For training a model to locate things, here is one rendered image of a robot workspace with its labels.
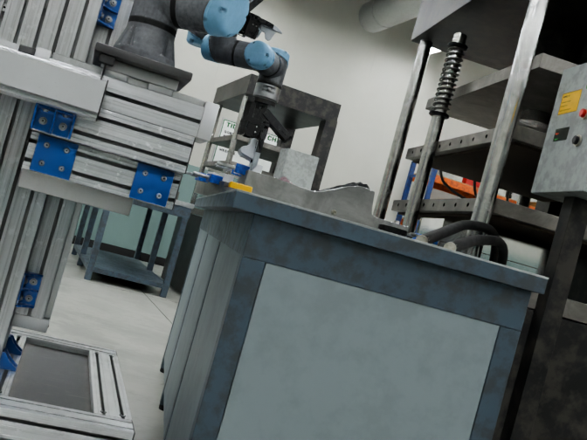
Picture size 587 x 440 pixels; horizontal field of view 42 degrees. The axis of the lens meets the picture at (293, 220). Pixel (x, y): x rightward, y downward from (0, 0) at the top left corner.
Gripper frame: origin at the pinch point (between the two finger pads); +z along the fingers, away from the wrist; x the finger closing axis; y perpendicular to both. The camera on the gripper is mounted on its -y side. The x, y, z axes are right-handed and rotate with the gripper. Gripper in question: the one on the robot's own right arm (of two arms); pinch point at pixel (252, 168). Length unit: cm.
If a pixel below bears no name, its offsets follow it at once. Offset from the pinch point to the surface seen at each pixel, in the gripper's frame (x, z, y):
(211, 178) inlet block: -24.5, 5.1, 9.6
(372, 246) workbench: 70, 14, -22
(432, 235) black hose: 40, 7, -44
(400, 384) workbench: 69, 41, -36
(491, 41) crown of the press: -93, -90, -95
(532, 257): -46, -1, -116
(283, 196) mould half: 8.2, 6.2, -9.8
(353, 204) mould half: 8.2, 2.8, -30.1
